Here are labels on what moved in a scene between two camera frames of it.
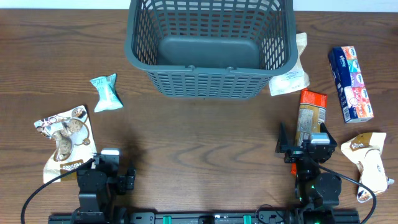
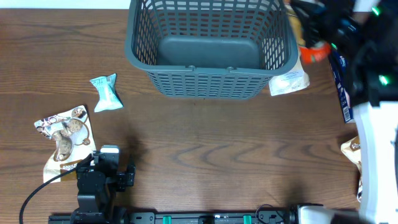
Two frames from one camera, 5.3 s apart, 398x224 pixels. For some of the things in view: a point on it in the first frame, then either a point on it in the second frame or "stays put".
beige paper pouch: x=295 y=80 stays put
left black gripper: x=126 y=182 stays put
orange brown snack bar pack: x=312 y=111 → x=318 y=53
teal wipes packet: x=108 y=99 stays put
